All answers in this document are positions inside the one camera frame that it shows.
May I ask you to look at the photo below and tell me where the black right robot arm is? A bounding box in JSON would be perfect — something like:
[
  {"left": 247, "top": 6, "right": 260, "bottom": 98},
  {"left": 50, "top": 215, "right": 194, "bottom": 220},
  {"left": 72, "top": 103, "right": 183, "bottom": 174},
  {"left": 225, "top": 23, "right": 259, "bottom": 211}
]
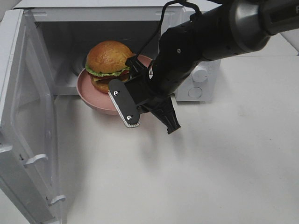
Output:
[{"left": 118, "top": 0, "right": 299, "bottom": 133}]

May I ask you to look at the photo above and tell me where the white door release button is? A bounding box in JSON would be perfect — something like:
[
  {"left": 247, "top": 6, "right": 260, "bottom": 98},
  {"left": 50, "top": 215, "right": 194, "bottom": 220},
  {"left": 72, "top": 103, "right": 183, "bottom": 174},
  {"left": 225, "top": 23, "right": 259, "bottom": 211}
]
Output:
[{"left": 188, "top": 87, "right": 202, "bottom": 98}]

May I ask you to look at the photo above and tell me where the white microwave knob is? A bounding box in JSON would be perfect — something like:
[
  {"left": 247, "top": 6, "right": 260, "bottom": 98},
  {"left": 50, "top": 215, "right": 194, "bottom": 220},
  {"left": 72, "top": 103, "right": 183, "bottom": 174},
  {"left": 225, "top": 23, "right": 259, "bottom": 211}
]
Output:
[{"left": 190, "top": 65, "right": 208, "bottom": 83}]

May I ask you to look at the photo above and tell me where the pink round plate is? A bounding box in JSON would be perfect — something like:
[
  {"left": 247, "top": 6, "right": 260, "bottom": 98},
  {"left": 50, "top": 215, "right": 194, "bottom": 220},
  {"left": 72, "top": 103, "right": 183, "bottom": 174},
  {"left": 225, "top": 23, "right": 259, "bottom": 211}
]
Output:
[{"left": 77, "top": 55, "right": 154, "bottom": 116}]

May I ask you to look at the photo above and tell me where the toy hamburger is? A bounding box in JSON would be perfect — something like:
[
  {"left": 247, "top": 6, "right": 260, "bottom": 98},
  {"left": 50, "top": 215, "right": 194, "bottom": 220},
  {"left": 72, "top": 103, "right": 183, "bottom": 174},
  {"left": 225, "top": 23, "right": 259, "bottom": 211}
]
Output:
[{"left": 85, "top": 40, "right": 134, "bottom": 94}]

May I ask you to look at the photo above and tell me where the white microwave oven body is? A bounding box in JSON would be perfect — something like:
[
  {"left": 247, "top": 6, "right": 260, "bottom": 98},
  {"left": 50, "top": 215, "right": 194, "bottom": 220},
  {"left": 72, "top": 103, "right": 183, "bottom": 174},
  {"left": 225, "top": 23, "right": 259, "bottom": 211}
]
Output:
[{"left": 13, "top": 0, "right": 222, "bottom": 103}]

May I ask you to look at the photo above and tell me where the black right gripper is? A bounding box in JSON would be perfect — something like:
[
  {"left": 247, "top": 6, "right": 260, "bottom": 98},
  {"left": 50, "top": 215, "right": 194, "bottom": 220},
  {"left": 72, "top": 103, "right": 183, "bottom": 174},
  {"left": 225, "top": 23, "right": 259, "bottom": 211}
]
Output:
[{"left": 125, "top": 56, "right": 199, "bottom": 134}]

